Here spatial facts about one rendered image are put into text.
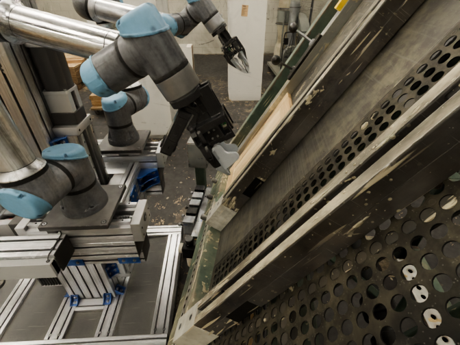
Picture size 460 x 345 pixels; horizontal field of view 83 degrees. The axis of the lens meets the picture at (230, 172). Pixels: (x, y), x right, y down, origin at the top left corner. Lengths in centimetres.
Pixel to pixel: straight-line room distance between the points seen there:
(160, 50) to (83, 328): 154
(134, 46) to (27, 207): 53
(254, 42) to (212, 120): 434
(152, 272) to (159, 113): 226
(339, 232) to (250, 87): 463
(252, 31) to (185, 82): 433
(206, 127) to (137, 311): 135
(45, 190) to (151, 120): 287
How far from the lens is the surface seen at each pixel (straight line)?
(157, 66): 49
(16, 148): 83
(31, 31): 79
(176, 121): 54
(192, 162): 164
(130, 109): 138
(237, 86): 495
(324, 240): 44
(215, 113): 53
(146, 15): 49
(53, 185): 87
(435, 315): 88
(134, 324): 169
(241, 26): 478
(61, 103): 114
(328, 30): 118
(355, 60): 76
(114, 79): 54
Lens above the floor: 167
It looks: 35 degrees down
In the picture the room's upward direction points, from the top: straight up
